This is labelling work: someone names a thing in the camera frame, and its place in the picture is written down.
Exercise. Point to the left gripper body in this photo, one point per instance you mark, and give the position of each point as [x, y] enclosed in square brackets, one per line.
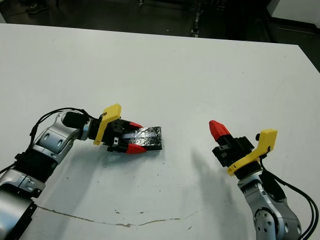
[107, 125]

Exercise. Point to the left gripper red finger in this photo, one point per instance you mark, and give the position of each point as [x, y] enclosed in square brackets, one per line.
[135, 125]
[135, 149]

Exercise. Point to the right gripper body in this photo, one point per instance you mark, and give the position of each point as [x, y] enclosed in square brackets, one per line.
[237, 152]

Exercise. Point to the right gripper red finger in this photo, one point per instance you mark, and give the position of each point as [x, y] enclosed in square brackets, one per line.
[215, 130]
[221, 130]

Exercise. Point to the black camera box lid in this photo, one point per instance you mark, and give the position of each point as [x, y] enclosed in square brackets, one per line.
[152, 137]

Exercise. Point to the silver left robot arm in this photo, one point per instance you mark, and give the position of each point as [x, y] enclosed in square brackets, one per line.
[50, 140]

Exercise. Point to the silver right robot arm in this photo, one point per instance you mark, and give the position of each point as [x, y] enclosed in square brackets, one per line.
[270, 212]

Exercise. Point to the white side table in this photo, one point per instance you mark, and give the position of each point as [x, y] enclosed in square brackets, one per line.
[295, 10]

